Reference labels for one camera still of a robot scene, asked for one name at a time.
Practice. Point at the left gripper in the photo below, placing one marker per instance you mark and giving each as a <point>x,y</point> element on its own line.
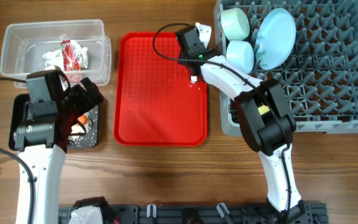
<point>87,103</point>

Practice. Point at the white plastic spoon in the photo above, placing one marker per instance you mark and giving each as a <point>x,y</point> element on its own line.
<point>193,79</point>

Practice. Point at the orange carrot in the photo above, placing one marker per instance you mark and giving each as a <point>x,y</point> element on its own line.
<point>83,119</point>

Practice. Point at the red strawberry snack wrapper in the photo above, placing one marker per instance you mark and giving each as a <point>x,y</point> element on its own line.
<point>75,58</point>

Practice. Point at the white tissue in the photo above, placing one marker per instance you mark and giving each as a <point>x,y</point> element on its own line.
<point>53,60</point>

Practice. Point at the light blue bowl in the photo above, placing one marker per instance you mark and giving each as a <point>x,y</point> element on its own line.
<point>240,54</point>

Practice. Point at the green bowl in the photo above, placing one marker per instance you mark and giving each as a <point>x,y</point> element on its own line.
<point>235,24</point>

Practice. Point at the yellow plastic cup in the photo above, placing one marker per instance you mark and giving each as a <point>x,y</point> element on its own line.
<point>263,109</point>

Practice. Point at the large light blue plate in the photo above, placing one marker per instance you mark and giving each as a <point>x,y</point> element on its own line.
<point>275,38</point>

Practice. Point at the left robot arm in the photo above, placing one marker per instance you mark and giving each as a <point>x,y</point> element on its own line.
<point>42,122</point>

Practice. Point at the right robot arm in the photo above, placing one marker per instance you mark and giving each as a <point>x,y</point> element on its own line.
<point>264,117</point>

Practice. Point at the black waste tray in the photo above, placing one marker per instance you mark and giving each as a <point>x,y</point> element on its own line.
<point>18,114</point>

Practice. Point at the grey dishwasher rack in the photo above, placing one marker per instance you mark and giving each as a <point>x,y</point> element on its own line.
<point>320,76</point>

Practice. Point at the clear plastic bin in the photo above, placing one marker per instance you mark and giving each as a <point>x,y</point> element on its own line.
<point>26,45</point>

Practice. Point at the red serving tray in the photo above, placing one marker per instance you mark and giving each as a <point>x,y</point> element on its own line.
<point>156,103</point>

